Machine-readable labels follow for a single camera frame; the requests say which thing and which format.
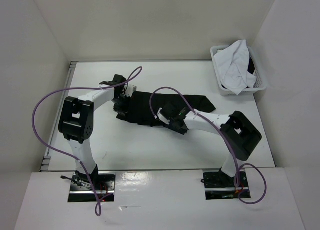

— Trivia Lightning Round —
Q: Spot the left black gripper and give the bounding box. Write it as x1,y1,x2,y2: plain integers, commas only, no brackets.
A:
112,93,133,118

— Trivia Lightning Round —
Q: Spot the black pleated skirt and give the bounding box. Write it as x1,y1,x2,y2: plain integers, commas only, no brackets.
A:
113,91,217,128

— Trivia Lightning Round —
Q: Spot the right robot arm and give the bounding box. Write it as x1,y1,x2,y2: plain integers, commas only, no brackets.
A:
156,103,262,187

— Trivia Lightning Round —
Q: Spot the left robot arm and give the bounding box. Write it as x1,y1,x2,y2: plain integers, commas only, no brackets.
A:
58,74,137,190

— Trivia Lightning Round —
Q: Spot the white skirt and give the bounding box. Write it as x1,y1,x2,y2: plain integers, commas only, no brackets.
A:
215,40,256,95

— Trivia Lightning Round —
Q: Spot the black garment in basket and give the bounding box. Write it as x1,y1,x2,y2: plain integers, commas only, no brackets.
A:
247,57,256,75

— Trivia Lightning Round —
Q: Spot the white plastic basket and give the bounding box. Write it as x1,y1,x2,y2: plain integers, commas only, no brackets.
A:
210,45,268,96

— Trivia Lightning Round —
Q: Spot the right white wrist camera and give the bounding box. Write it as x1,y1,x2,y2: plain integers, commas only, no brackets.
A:
156,107,170,125

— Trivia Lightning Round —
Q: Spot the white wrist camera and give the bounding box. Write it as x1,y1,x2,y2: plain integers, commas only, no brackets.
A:
156,107,170,125
125,85,137,97

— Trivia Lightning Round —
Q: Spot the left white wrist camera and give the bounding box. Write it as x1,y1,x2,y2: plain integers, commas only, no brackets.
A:
125,85,137,97

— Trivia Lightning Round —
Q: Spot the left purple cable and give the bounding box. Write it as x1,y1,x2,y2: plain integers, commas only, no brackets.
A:
32,66,144,217

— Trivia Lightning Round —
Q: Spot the purple cable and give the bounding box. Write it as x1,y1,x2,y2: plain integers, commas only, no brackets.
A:
149,86,268,205
32,66,144,217

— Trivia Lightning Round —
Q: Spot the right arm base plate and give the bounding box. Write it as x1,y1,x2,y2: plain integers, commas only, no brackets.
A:
200,170,251,200

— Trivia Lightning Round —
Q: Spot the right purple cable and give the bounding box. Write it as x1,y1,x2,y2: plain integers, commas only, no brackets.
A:
149,86,268,205

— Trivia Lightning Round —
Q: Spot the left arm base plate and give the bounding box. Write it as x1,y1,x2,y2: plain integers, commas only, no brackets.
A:
60,173,116,203

